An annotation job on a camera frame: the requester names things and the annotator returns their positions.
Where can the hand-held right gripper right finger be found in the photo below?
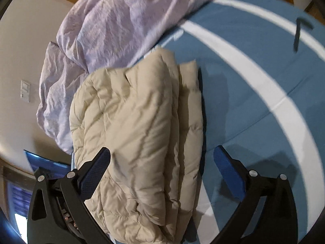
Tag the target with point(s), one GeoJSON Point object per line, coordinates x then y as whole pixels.
{"type": "Point", "coordinates": [228, 171]}

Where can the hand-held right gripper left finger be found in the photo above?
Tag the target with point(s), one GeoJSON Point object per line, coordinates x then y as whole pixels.
{"type": "Point", "coordinates": [92, 176]}

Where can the beige quilted puffer jacket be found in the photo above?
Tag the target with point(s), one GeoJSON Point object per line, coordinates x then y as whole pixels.
{"type": "Point", "coordinates": [127, 132]}

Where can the blue lit screen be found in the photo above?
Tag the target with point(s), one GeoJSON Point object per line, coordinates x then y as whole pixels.
{"type": "Point", "coordinates": [45, 162]}

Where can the blue white-striped bedsheet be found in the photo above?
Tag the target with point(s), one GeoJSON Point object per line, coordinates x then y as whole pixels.
{"type": "Point", "coordinates": [241, 81]}

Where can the lilac crinkled duvet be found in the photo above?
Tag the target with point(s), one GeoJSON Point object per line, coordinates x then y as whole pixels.
{"type": "Point", "coordinates": [114, 25]}

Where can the white wall switch plate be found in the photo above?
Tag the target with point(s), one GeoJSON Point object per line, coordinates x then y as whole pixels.
{"type": "Point", "coordinates": [26, 91]}

